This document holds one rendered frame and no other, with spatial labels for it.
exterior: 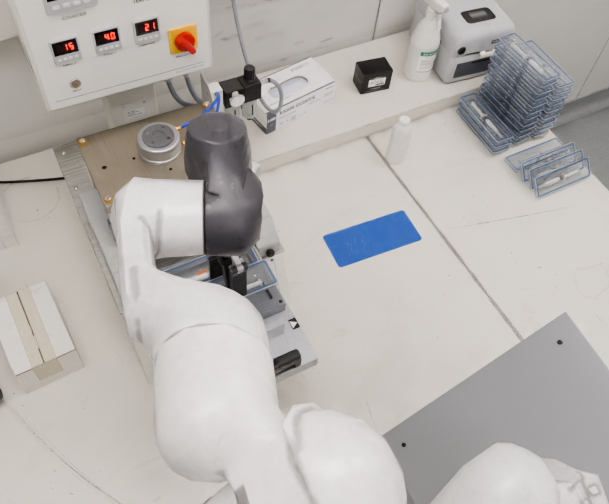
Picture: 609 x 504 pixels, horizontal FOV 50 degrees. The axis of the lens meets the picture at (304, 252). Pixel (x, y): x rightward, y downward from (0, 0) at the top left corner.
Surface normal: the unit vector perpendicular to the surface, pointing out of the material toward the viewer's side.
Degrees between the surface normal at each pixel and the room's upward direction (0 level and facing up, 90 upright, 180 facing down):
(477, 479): 50
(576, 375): 44
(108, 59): 90
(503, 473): 33
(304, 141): 0
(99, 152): 0
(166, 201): 13
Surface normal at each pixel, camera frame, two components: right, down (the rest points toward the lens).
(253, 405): 0.62, -0.54
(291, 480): -0.44, -0.18
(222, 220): 0.13, 0.13
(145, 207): 0.22, -0.56
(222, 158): 0.22, -0.10
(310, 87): 0.01, -0.62
